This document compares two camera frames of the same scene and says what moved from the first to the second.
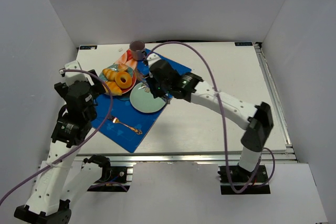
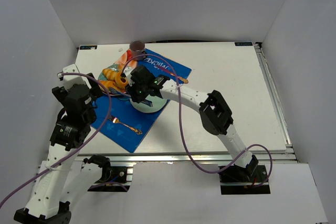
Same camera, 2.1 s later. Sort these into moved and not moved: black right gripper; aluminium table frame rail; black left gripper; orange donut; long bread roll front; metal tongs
Moved: metal tongs; black right gripper
Not moved: black left gripper; long bread roll front; orange donut; aluminium table frame rail
